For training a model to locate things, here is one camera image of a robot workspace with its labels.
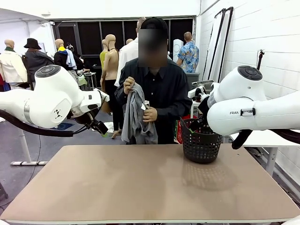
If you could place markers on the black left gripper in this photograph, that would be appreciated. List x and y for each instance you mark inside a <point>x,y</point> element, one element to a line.
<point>100,127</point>

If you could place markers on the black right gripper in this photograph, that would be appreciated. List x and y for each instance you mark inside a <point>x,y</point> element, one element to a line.
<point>203,106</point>

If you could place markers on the grey training pants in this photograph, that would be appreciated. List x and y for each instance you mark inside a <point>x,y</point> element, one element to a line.
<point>137,117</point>

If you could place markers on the person's left forearm black sleeve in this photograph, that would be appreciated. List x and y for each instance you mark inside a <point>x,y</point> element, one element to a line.
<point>173,111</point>

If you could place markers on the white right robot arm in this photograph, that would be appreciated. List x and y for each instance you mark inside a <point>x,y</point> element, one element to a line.
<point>234,110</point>

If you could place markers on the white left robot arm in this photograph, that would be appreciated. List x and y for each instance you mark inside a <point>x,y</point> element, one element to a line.
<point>51,100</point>

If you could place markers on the person's right forearm black sleeve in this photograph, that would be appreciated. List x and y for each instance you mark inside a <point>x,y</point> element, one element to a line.
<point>120,96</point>

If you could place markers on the person's left hand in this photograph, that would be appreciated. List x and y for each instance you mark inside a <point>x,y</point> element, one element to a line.
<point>150,114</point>

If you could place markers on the person's right hand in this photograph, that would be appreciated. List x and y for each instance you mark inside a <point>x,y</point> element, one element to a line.
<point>129,84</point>

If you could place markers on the white cloth on floor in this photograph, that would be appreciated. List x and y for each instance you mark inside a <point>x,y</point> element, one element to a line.
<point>109,127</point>

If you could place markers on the red bag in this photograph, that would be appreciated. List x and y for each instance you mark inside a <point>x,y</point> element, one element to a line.
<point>179,131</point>

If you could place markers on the black perforated plastic basket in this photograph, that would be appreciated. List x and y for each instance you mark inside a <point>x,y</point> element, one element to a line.
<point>201,145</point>

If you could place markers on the grey metal tray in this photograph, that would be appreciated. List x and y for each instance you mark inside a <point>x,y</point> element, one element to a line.
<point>206,84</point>

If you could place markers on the grey bin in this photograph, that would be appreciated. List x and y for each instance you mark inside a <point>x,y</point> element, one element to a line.
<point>193,80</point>

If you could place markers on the person in black shirt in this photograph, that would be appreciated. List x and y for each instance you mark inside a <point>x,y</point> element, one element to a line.
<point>164,89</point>

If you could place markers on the small white table green cloth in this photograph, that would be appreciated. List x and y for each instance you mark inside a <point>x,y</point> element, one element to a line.
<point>87,77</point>

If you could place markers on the white side table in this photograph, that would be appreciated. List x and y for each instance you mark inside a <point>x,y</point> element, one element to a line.
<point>262,141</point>

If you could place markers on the man in floral shirt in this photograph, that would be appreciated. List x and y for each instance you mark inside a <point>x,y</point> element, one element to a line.
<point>188,56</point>

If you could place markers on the bare beige mannequin black trousers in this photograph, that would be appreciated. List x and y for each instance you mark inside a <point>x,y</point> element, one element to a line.
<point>111,63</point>

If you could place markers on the mannequin in yellow top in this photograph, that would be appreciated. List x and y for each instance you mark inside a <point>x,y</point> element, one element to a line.
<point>103,58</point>

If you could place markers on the white tall appliance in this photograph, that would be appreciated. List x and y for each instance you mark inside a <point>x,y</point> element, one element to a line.
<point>177,50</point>

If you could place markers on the white side table banded foot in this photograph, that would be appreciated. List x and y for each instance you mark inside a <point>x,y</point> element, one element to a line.
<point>25,150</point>

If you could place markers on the light blue hanging shirt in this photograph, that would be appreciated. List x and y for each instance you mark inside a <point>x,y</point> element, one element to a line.
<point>70,59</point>

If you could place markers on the mannequin in white shirt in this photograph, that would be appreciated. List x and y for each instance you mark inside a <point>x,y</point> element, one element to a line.
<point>127,54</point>

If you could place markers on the mannequin with yellow collar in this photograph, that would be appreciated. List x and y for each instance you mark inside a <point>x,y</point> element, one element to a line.
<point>61,59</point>

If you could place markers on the black tripod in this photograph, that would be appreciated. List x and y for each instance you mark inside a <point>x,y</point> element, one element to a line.
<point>259,61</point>

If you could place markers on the beige mannequin head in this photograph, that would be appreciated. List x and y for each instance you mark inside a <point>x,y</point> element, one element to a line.
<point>129,41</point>

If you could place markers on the mannequin in dark jacket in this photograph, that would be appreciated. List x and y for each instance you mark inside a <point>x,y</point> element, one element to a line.
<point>37,61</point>

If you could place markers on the person's black cap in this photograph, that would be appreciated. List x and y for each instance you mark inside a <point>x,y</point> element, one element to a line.
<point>153,23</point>

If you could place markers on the mannequin in white coat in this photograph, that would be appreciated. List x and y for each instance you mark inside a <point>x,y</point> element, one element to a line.
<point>11,65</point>

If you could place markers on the black bucket hat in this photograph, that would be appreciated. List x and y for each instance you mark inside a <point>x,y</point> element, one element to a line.
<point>32,44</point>

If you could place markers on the white right wrist camera assembly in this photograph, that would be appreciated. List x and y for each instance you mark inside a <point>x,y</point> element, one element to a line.
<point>192,93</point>

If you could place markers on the white panel black frame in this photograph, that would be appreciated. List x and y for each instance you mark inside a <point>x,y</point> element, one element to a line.
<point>226,47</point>
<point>214,47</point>

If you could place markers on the white wall camera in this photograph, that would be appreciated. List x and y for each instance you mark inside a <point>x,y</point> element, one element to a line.
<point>52,23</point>

